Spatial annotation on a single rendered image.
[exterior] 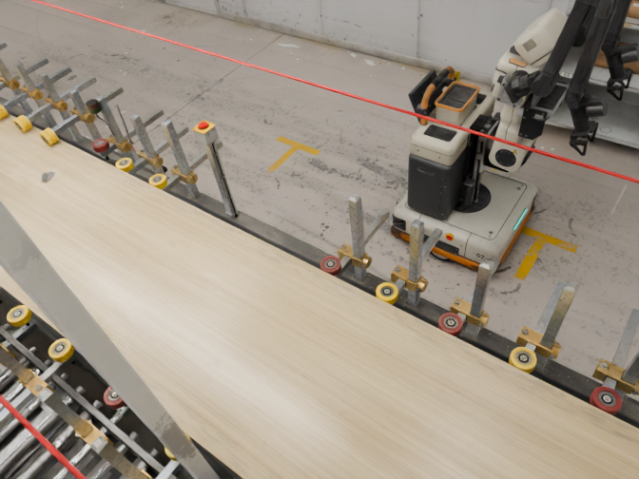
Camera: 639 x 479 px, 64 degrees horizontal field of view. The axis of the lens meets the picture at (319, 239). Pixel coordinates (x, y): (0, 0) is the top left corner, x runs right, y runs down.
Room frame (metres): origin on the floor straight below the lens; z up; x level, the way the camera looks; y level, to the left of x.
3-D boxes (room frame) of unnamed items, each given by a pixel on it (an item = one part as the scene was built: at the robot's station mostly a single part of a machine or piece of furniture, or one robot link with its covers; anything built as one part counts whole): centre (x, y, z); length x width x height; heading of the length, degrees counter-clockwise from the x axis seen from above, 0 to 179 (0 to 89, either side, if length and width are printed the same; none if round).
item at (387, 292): (1.08, -0.21, 0.85); 0.08 x 0.08 x 0.11
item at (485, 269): (0.98, -0.52, 0.87); 0.04 x 0.04 x 0.48; 47
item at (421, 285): (1.17, -0.32, 0.83); 0.14 x 0.06 x 0.05; 47
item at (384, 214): (1.39, -0.16, 0.82); 0.43 x 0.03 x 0.04; 137
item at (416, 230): (1.15, -0.33, 0.93); 0.04 x 0.04 x 0.48; 47
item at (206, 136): (1.82, 0.40, 1.18); 0.07 x 0.07 x 0.08; 47
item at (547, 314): (0.89, -0.71, 0.81); 0.43 x 0.03 x 0.04; 137
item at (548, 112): (1.91, -1.10, 0.99); 0.28 x 0.16 x 0.22; 138
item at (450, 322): (0.91, -0.40, 0.85); 0.08 x 0.08 x 0.11
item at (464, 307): (1.00, -0.50, 0.80); 0.14 x 0.06 x 0.05; 47
